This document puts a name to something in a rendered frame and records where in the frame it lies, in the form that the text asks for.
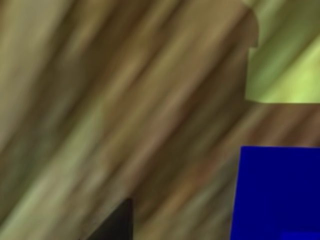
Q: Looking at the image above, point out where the blue block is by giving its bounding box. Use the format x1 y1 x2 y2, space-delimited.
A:
229 145 320 240

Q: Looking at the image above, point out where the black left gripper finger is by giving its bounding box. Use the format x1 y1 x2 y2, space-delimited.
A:
84 197 134 240

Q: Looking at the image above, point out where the green block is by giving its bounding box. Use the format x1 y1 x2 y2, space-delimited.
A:
240 0 320 104

